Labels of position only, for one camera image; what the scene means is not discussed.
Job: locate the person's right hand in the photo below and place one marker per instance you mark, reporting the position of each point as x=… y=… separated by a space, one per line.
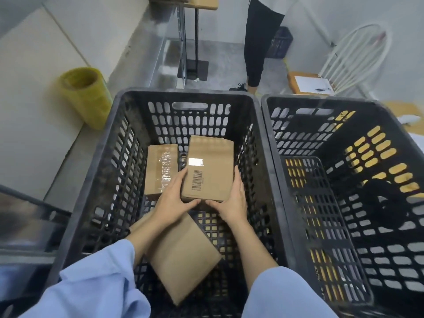
x=235 y=208

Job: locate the person's left hand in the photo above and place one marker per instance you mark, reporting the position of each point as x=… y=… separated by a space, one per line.
x=169 y=205

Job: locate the person's left thumb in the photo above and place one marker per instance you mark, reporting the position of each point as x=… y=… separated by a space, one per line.
x=192 y=205

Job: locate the person's right thumb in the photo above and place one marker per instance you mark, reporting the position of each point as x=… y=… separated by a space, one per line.
x=214 y=204

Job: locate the barcode-labelled cardboard box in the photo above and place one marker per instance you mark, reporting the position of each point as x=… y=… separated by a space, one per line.
x=208 y=162

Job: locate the person's right forearm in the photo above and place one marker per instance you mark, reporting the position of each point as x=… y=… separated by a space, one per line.
x=265 y=271

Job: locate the person's left forearm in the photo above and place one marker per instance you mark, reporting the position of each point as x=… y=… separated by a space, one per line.
x=109 y=278

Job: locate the clear-taped cardboard box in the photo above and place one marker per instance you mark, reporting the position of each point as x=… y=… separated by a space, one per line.
x=159 y=168

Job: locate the plain flat cardboard box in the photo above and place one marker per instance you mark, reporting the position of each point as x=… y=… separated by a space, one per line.
x=184 y=261

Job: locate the black crate holding boxes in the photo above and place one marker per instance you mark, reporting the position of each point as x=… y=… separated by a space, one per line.
x=99 y=182

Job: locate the black pole stand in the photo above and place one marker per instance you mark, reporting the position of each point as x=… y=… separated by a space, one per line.
x=196 y=67

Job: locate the brown clipboard with paper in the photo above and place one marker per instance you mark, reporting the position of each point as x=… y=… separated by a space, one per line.
x=309 y=84

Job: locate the black perforated plastic crate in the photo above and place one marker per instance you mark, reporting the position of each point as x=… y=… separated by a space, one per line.
x=364 y=248

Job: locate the black tape roll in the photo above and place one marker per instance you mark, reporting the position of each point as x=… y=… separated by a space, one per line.
x=371 y=201

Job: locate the metal table leg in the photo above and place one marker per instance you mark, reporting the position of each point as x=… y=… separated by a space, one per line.
x=182 y=39

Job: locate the small dark plastic crate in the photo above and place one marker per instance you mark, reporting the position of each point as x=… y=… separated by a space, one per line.
x=281 y=42

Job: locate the wooden table board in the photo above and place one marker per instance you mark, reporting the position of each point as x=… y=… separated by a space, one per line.
x=202 y=1

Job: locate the flat cardboard sheet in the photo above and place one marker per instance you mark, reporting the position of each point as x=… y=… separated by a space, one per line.
x=402 y=109

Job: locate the white metal chair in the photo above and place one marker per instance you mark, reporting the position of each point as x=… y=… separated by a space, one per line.
x=361 y=52

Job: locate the grey metal rail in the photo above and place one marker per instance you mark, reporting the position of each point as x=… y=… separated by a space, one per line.
x=29 y=201

